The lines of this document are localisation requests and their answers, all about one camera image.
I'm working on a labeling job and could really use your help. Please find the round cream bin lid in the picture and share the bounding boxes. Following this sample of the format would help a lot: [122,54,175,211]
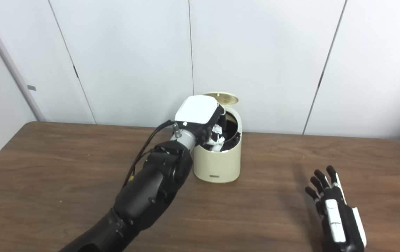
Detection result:
[203,92,239,105]

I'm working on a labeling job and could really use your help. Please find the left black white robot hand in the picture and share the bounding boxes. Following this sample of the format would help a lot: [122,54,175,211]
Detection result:
[174,95,227,153]

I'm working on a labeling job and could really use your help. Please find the grey wall corner post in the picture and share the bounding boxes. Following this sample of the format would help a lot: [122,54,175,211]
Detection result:
[0,0,47,122]

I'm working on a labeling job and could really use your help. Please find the cream-colored desktop bin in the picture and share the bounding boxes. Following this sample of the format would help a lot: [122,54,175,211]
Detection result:
[193,105,242,183]

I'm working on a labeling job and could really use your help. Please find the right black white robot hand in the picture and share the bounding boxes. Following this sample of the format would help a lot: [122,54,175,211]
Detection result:
[305,166,367,252]

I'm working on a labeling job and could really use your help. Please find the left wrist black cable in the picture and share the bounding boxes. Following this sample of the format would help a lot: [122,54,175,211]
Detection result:
[122,120,181,189]

